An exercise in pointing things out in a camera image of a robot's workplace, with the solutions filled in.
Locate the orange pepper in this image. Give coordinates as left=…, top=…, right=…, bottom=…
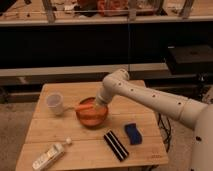
left=64, top=103, right=97, bottom=113

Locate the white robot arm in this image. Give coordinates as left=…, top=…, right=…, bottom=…
left=95, top=69, right=213, bottom=171

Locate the orange ceramic bowl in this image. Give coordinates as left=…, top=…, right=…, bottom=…
left=76, top=106, right=109, bottom=127

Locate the clear plastic cup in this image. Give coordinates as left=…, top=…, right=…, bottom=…
left=45, top=93, right=64, bottom=116

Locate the blue sponge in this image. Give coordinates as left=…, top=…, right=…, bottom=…
left=124, top=123, right=142, bottom=145

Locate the wooden table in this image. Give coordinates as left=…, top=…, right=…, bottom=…
left=15, top=82, right=168, bottom=171

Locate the black striped eraser block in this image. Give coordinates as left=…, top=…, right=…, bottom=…
left=103, top=131, right=129, bottom=162

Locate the white plastic bottle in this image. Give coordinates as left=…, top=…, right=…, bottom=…
left=32, top=137, right=72, bottom=171

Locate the black box on right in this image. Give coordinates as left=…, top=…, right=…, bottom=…
left=165, top=45, right=213, bottom=74

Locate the long wooden shelf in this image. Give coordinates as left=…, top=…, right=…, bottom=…
left=0, top=0, right=213, bottom=27

